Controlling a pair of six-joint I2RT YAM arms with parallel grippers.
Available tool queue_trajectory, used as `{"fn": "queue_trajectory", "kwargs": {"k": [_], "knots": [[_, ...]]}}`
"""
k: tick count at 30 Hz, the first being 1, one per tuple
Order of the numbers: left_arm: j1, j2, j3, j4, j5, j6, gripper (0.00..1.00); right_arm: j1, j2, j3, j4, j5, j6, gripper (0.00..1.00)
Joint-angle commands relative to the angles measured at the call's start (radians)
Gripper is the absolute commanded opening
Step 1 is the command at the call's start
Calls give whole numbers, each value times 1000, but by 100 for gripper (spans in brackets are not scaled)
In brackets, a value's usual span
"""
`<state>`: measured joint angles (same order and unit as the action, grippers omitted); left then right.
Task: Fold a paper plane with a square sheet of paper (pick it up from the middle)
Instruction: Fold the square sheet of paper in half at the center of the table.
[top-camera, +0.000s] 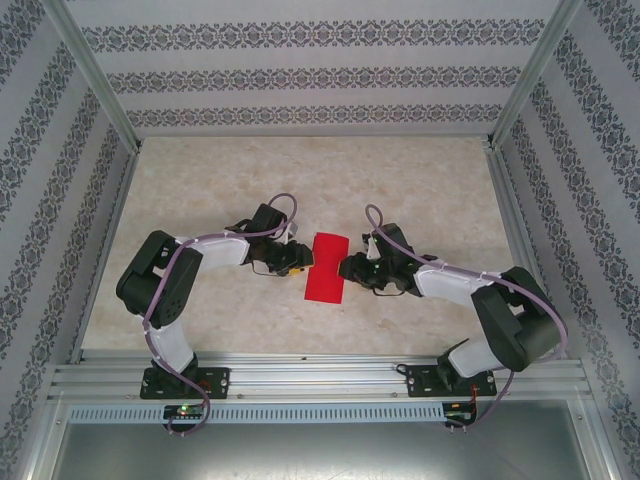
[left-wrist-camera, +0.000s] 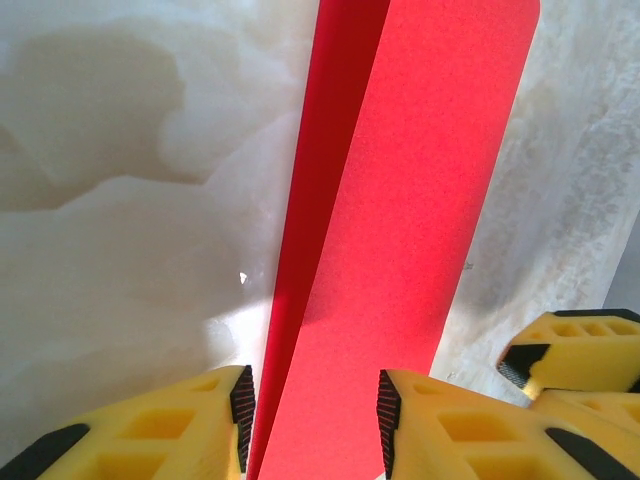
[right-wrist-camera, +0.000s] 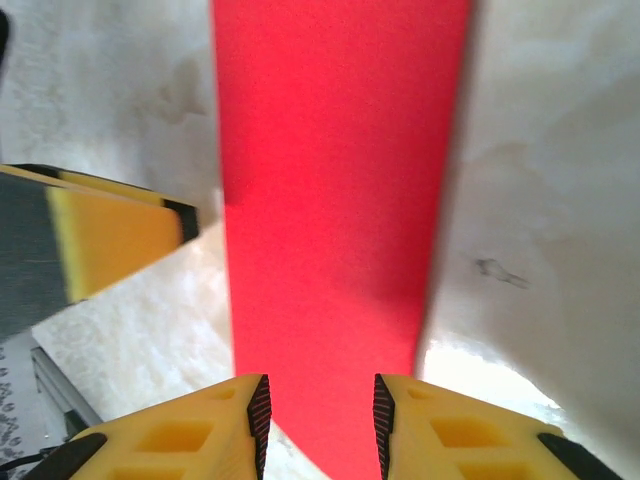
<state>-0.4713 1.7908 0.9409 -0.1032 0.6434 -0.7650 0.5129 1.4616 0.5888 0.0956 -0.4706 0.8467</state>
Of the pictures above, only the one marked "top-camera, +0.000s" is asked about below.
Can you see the aluminium side rail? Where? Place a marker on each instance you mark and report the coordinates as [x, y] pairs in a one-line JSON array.
[[509, 200], [118, 200]]

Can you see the aluminium mounting rail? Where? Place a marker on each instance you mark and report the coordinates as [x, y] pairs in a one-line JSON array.
[[320, 375]]

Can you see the aluminium frame post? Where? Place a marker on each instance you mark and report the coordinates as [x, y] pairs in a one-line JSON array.
[[530, 75], [98, 75]]

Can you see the grey sheet metal panel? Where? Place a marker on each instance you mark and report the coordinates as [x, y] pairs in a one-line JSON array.
[[320, 455]]

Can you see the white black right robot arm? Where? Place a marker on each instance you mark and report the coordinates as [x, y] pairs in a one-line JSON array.
[[445, 285]]

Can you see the small dark circuit board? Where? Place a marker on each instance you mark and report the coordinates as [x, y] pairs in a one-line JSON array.
[[457, 407]]

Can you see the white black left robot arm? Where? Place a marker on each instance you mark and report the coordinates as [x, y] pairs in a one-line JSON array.
[[220, 255]]

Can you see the red paper sheet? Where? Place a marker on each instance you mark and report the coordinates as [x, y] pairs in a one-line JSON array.
[[327, 280]]

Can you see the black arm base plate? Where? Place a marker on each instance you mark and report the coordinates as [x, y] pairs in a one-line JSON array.
[[215, 382], [422, 382]]

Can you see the circuit board with green light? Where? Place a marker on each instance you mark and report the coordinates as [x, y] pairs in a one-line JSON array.
[[182, 411]]

